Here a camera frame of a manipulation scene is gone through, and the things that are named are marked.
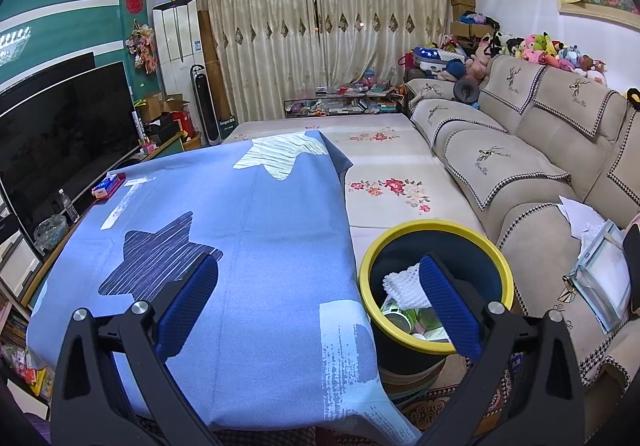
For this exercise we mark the shelf of books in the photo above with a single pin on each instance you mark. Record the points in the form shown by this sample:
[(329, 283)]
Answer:
[(15, 341)]

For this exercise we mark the small green box by fan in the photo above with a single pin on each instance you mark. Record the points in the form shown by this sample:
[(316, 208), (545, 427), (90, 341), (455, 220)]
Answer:
[(226, 126)]

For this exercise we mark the white standing air conditioner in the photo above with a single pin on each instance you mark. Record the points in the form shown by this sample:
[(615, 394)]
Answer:
[(177, 46)]

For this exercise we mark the white green plastic bottle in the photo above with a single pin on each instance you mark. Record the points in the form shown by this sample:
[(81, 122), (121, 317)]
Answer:
[(397, 321)]

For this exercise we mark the black item on sofa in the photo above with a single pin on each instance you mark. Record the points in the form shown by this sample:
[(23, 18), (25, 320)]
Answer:
[(632, 251)]

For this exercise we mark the hanging flower decoration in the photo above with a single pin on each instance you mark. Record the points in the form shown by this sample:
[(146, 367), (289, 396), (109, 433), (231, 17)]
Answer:
[(142, 48)]

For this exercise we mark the blue patterned tablecloth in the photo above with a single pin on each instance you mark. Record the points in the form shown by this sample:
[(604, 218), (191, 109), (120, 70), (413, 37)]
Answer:
[(250, 226)]

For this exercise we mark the blue wet wipes pack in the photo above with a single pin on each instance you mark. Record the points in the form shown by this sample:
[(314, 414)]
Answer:
[(107, 185)]

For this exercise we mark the black television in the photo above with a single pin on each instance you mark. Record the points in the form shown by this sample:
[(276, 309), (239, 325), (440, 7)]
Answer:
[(60, 141)]

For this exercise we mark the black tower fan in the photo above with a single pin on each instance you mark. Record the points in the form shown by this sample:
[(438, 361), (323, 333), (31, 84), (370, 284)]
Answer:
[(205, 106)]

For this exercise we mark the teal yellow television cabinet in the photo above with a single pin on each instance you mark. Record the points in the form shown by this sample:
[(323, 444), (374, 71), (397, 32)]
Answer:
[(165, 146)]

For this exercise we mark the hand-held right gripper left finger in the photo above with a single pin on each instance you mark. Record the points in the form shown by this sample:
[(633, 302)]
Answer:
[(187, 316)]

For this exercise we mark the white papers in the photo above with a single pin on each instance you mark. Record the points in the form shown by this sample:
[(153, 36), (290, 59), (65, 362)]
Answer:
[(575, 216)]

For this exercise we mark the red round wall ornament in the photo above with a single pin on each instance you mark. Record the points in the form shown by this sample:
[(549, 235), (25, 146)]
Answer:
[(134, 2)]

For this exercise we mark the small green white can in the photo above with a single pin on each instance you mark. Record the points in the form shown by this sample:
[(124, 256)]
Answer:
[(431, 321)]

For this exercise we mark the white drawer cabinet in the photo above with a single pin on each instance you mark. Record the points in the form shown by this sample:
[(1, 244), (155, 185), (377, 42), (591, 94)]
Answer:
[(17, 261)]

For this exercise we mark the grey neck pillow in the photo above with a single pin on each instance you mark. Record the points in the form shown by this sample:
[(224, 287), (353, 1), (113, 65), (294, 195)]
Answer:
[(465, 88)]

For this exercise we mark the clear water bottle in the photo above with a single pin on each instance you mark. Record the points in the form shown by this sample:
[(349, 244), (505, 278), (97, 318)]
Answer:
[(69, 208)]

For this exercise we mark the beige sofa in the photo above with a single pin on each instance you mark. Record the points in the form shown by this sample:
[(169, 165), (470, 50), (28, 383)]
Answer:
[(540, 166)]

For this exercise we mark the glass bowl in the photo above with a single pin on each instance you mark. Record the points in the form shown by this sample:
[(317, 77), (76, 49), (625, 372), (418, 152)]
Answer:
[(50, 232)]

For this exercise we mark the white paper towel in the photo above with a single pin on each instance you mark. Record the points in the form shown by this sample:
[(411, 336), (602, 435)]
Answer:
[(405, 286)]

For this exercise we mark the beige curtain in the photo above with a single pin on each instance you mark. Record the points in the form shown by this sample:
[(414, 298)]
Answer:
[(260, 26), (385, 1)]

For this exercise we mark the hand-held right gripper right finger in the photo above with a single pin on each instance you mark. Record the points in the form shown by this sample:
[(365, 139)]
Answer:
[(450, 311)]

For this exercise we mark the low glass table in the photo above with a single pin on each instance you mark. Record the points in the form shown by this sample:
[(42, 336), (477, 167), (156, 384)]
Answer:
[(340, 106)]

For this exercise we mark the open cardboard box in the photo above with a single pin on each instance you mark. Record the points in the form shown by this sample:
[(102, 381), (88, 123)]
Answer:
[(160, 105)]

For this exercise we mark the clear plastic bag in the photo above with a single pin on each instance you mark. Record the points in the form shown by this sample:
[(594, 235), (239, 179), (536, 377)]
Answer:
[(600, 276)]

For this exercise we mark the pile of plush toys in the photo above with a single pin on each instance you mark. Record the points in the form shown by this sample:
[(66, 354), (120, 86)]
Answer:
[(540, 48)]

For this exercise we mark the flat red pack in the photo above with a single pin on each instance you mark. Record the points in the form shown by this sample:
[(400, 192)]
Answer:
[(102, 196)]

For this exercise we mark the black bin with yellow rim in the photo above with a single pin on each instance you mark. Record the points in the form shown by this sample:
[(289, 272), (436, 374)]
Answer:
[(475, 261)]

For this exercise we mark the floral beige mat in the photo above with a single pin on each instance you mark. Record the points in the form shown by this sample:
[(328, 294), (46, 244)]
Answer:
[(400, 161)]

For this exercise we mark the yellow bucket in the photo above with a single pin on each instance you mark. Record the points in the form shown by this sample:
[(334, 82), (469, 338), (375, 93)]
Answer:
[(192, 141)]

